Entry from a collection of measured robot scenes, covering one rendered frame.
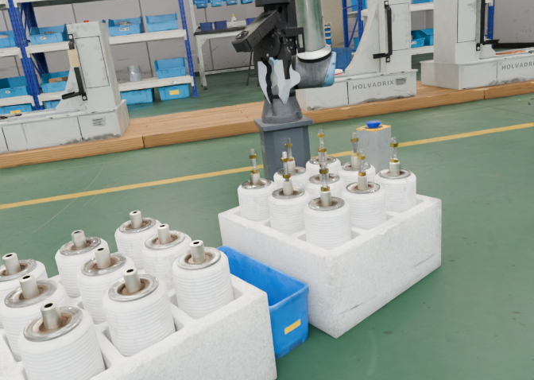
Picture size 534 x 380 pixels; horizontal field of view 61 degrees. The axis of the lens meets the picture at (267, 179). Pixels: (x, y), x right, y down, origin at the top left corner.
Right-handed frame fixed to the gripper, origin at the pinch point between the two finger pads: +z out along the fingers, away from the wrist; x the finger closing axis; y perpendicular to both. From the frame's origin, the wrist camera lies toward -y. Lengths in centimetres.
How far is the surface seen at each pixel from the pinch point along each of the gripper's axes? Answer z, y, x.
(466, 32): -2, 272, 66
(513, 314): 47, 18, -44
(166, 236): 20.6, -30.7, 1.8
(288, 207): 23.1, -3.3, -4.0
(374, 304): 44.6, 2.9, -20.7
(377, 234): 29.0, 4.8, -20.9
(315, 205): 21.4, -3.3, -11.5
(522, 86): 39, 294, 34
